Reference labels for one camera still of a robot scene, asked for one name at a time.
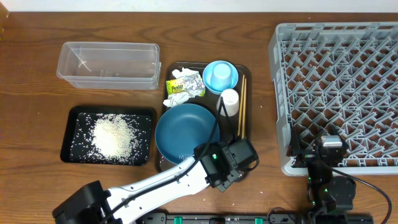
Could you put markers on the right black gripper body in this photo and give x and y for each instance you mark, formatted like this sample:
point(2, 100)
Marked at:
point(305, 159)

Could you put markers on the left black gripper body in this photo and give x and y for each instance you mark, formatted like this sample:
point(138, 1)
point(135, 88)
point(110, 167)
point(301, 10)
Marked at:
point(238, 178)

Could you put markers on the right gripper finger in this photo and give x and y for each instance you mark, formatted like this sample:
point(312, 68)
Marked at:
point(328, 130)
point(294, 146)

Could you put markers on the blue plate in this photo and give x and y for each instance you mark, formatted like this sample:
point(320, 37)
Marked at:
point(181, 129)

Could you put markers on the white tissue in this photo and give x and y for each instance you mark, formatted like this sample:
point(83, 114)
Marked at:
point(179, 98)

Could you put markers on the green snack wrapper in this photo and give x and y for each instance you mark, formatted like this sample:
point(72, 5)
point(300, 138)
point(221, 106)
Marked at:
point(192, 84)

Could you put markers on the white rice pile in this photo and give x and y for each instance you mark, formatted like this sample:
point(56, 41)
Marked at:
point(101, 138)

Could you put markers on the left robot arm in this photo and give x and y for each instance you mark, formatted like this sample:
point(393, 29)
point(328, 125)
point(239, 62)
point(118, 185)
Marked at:
point(125, 204)

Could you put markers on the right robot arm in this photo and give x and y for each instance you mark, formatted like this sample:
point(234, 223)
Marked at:
point(331, 196)

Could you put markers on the grey dishwasher rack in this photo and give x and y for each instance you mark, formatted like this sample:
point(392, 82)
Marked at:
point(337, 77)

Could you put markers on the black waste tray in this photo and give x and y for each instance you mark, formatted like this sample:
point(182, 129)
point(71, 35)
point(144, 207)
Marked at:
point(75, 111)

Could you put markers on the dark brown serving tray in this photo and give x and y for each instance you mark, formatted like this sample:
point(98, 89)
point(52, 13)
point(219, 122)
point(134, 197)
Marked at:
point(208, 101)

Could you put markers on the pale pink cup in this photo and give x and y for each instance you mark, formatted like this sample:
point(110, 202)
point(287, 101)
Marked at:
point(230, 100)

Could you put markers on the right wooden chopstick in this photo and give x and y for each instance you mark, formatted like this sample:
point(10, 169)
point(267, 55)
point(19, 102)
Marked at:
point(244, 109)

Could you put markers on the wooden chopstick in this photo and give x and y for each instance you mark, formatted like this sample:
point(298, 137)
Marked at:
point(241, 106)
point(244, 109)

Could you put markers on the left wooden chopstick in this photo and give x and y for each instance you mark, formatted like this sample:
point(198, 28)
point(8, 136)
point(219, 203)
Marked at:
point(241, 106)

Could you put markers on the light blue cup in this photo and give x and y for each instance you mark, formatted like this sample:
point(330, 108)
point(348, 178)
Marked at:
point(221, 77)

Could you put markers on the clear plastic bin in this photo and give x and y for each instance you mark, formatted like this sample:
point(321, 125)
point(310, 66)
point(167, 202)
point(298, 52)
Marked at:
point(110, 65)

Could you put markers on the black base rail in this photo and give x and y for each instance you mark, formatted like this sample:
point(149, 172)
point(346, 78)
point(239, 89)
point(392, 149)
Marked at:
point(272, 218)

